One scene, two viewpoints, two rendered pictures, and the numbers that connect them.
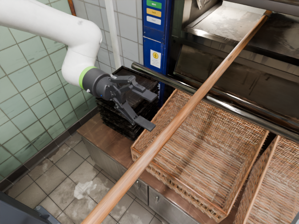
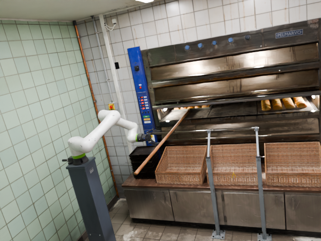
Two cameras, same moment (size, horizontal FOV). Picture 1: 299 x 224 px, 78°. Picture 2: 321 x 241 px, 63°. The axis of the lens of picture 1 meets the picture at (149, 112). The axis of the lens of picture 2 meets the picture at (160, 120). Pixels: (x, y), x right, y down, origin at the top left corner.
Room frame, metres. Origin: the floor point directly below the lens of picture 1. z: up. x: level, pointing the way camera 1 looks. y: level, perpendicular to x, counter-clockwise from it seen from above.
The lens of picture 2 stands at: (-2.22, 0.61, 2.12)
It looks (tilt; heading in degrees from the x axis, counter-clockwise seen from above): 16 degrees down; 346
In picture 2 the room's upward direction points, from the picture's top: 10 degrees counter-clockwise
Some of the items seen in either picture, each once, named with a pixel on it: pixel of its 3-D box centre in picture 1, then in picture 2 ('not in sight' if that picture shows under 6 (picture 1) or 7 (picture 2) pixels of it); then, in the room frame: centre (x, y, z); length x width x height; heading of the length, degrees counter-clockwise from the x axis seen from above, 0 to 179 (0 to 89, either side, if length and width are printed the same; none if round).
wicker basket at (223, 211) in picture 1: (195, 145); (182, 163); (0.54, -0.26, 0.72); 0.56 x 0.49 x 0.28; 53
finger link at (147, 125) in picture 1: (144, 123); not in sight; (0.38, 0.02, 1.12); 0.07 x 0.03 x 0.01; 53
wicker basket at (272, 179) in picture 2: not in sight; (293, 162); (-0.17, -1.23, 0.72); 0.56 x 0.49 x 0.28; 53
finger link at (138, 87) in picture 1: (136, 84); not in sight; (0.40, 0.03, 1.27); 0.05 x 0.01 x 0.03; 53
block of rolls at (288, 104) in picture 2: not in sight; (282, 101); (0.42, -1.62, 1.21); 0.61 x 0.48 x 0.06; 144
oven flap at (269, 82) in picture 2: not in sight; (227, 87); (0.41, -0.89, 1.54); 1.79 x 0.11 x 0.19; 54
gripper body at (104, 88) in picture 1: (113, 91); (147, 137); (0.46, 0.12, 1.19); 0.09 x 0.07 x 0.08; 53
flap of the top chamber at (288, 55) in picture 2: not in sight; (225, 63); (0.41, -0.89, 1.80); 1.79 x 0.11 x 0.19; 54
